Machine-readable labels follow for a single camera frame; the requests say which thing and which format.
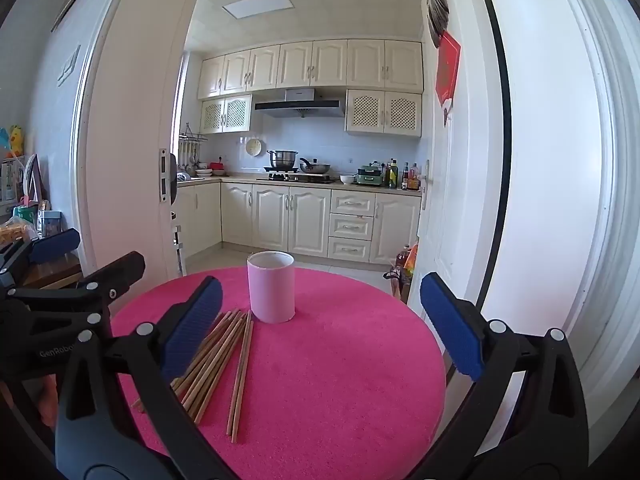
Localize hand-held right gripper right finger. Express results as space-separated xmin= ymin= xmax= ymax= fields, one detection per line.
xmin=419 ymin=271 xmax=591 ymax=480

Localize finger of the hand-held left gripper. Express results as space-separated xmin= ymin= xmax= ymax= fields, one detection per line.
xmin=0 ymin=228 xmax=82 ymax=288
xmin=0 ymin=251 xmax=147 ymax=329

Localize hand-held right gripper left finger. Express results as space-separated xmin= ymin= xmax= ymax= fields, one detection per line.
xmin=55 ymin=276 xmax=236 ymax=480

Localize bunch of wooden chopsticks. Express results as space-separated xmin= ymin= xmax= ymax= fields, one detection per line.
xmin=131 ymin=309 xmax=255 ymax=444

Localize pink cup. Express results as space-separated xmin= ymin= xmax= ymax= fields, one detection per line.
xmin=247 ymin=251 xmax=295 ymax=324

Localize person's left hand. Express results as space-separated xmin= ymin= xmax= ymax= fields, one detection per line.
xmin=36 ymin=375 xmax=64 ymax=430

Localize dark wooden side cabinet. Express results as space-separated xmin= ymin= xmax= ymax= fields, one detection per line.
xmin=22 ymin=252 xmax=83 ymax=291

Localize bagged sliced bread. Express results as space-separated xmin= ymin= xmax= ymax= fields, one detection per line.
xmin=0 ymin=217 xmax=38 ymax=246

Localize white storage rack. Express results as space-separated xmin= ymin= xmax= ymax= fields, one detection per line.
xmin=0 ymin=157 xmax=26 ymax=203

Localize cream cabinet drawer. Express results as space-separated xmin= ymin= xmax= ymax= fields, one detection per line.
xmin=328 ymin=236 xmax=372 ymax=262
xmin=329 ymin=214 xmax=375 ymax=241
xmin=331 ymin=191 xmax=376 ymax=217

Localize cream base kitchen cabinets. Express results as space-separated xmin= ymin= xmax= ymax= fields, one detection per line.
xmin=175 ymin=180 xmax=422 ymax=267

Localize pink round table mat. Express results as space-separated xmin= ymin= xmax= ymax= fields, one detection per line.
xmin=110 ymin=266 xmax=447 ymax=480

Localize hanging utensil rack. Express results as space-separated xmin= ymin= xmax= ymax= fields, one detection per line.
xmin=179 ymin=122 xmax=208 ymax=171

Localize green electric cooker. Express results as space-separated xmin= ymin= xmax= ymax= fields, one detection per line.
xmin=357 ymin=162 xmax=385 ymax=186

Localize black gas stove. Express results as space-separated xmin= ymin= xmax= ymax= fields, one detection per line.
xmin=256 ymin=172 xmax=337 ymax=184

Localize steel cooking pot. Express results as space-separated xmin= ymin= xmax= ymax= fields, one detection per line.
xmin=266 ymin=149 xmax=299 ymax=171

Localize steel range hood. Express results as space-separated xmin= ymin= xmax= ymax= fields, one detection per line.
xmin=254 ymin=88 xmax=346 ymax=119

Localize red paper door decoration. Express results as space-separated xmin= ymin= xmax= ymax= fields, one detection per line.
xmin=435 ymin=30 xmax=462 ymax=126

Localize cream upper kitchen cabinets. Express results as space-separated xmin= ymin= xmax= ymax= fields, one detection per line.
xmin=197 ymin=39 xmax=425 ymax=100

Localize ceiling light panel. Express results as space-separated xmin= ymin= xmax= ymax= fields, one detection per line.
xmin=222 ymin=0 xmax=295 ymax=20

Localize woven hanging fan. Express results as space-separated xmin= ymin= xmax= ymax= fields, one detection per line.
xmin=423 ymin=0 xmax=451 ymax=47

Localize metal door handle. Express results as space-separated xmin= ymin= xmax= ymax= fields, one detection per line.
xmin=419 ymin=159 xmax=431 ymax=212

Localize white wall switch panel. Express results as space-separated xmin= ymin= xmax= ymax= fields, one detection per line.
xmin=56 ymin=45 xmax=81 ymax=87

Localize cream lattice-door wall cabinet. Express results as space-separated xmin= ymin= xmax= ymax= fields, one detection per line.
xmin=345 ymin=89 xmax=423 ymax=137
xmin=200 ymin=94 xmax=253 ymax=135

